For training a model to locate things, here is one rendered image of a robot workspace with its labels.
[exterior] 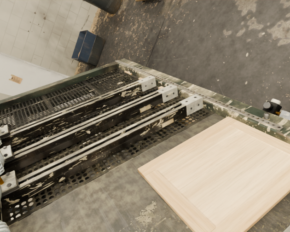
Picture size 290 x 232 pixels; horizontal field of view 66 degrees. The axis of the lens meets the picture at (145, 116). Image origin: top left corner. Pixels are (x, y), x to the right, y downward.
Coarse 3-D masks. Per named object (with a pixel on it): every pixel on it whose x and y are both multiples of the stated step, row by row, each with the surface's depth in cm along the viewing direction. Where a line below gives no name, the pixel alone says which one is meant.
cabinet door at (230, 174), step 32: (224, 128) 109; (160, 160) 97; (192, 160) 94; (224, 160) 91; (256, 160) 89; (288, 160) 86; (160, 192) 82; (192, 192) 81; (224, 192) 79; (256, 192) 76; (288, 192) 76; (192, 224) 70; (224, 224) 69
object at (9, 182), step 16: (192, 96) 130; (160, 112) 121; (176, 112) 121; (192, 112) 128; (128, 128) 112; (144, 128) 113; (160, 128) 119; (96, 144) 105; (112, 144) 105; (128, 144) 111; (64, 160) 99; (80, 160) 99; (96, 160) 104; (0, 176) 91; (32, 176) 94; (48, 176) 94; (64, 176) 98; (16, 192) 89; (32, 192) 92
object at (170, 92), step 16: (144, 96) 140; (160, 96) 140; (176, 96) 148; (112, 112) 130; (128, 112) 132; (80, 128) 120; (96, 128) 124; (0, 144) 102; (48, 144) 112; (64, 144) 117; (16, 160) 107; (32, 160) 111
